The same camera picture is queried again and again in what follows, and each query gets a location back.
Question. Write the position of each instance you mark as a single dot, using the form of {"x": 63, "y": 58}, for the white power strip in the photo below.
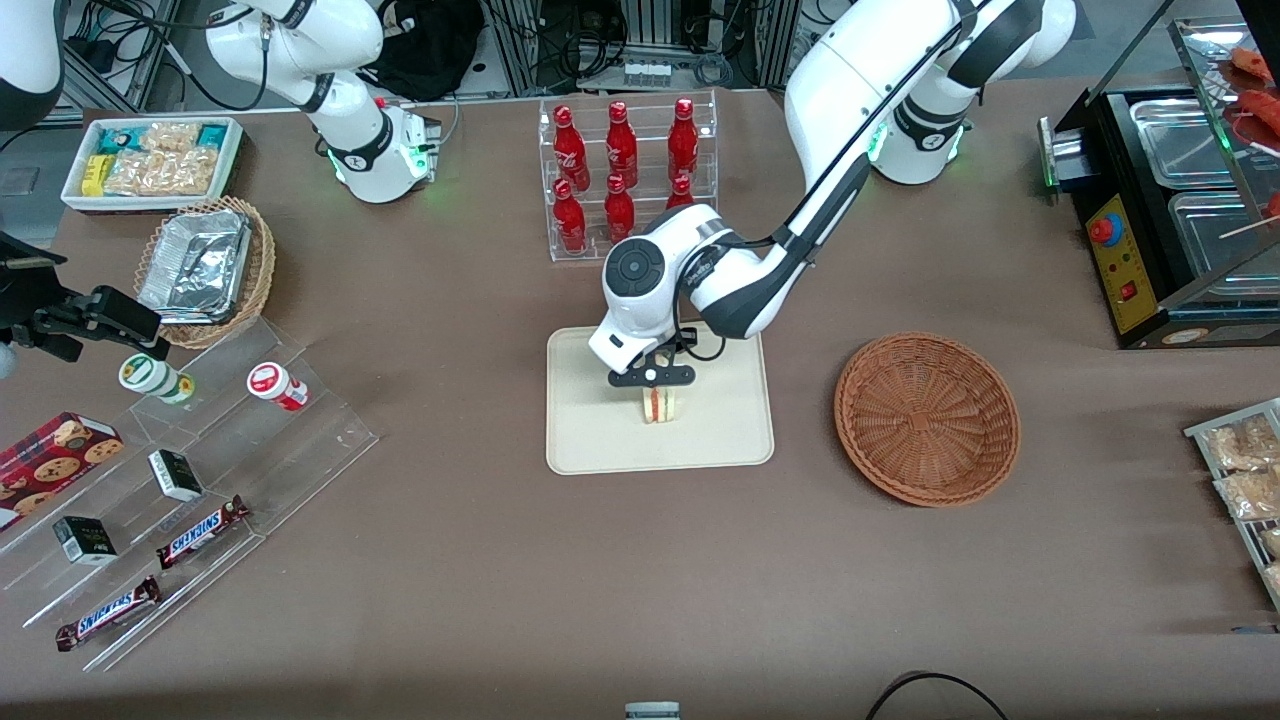
{"x": 647, "y": 73}

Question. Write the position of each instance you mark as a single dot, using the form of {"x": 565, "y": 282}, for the black food warmer machine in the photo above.
{"x": 1105, "y": 160}

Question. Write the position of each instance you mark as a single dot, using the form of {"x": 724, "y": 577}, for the teal snack packet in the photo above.
{"x": 212, "y": 135}
{"x": 117, "y": 140}

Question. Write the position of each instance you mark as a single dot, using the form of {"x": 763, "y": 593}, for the tray of packaged pastries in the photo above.
{"x": 1200, "y": 432}

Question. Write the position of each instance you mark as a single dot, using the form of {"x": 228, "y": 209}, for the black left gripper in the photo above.
{"x": 688, "y": 336}

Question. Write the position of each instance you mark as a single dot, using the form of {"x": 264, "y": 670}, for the large brown wicker basket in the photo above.
{"x": 925, "y": 420}

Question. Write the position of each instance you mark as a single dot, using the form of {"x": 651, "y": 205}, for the red cola bottle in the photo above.
{"x": 683, "y": 140}
{"x": 569, "y": 145}
{"x": 569, "y": 220}
{"x": 680, "y": 193}
{"x": 621, "y": 145}
{"x": 619, "y": 210}

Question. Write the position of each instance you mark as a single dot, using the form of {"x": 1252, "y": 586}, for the aluminium frame rack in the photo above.
{"x": 520, "y": 40}

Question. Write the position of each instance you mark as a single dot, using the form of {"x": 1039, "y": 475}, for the clear acrylic stepped display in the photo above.
{"x": 300, "y": 450}

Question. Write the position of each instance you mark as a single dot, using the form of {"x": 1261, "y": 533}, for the black bag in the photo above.
{"x": 430, "y": 50}

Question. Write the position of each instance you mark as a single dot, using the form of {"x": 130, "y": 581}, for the clear acrylic bottle rack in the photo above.
{"x": 597, "y": 252}

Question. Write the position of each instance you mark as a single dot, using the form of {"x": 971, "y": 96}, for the beige plastic tray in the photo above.
{"x": 720, "y": 430}

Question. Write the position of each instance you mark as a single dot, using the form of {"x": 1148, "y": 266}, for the triangular sandwich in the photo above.
{"x": 660, "y": 410}

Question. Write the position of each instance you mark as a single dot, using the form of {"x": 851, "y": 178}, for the steel warmer pan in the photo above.
{"x": 1210, "y": 250}
{"x": 1185, "y": 140}

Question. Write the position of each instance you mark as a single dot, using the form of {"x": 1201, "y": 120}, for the green label yogurt bottle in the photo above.
{"x": 150, "y": 376}

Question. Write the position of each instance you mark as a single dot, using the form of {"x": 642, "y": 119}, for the red sausage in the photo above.
{"x": 1262, "y": 112}
{"x": 1252, "y": 65}

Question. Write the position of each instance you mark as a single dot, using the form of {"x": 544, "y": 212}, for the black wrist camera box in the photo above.
{"x": 30, "y": 275}

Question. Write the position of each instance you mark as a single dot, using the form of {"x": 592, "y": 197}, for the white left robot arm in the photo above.
{"x": 860, "y": 80}

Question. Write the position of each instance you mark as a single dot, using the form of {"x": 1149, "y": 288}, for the snickers chocolate bar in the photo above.
{"x": 108, "y": 613}
{"x": 200, "y": 532}

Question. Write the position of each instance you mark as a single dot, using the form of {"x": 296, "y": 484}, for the yellow snack packet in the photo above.
{"x": 93, "y": 175}

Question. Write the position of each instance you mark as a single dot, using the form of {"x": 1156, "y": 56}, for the small black carton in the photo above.
{"x": 175, "y": 475}
{"x": 84, "y": 540}

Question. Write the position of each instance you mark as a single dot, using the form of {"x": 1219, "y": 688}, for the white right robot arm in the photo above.
{"x": 300, "y": 50}

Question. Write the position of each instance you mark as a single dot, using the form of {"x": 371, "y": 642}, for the small grey device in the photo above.
{"x": 652, "y": 711}

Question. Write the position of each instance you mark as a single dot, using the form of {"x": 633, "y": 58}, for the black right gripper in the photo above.
{"x": 30, "y": 297}

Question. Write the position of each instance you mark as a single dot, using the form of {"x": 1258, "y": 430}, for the red cookie box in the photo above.
{"x": 50, "y": 460}

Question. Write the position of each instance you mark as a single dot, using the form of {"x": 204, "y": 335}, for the small light wicker basket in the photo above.
{"x": 262, "y": 270}

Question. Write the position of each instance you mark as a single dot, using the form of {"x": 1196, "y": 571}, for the clear cracker snack bag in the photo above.
{"x": 190, "y": 172}
{"x": 170, "y": 136}
{"x": 1274, "y": 582}
{"x": 1240, "y": 445}
{"x": 1272, "y": 542}
{"x": 1250, "y": 495}
{"x": 135, "y": 173}

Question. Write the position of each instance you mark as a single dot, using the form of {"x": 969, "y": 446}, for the red label yogurt bottle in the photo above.
{"x": 272, "y": 384}

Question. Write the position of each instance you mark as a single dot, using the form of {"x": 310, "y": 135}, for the white rectangular snack box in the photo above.
{"x": 70, "y": 195}

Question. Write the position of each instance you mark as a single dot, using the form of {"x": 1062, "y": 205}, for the aluminium foil container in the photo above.
{"x": 195, "y": 265}

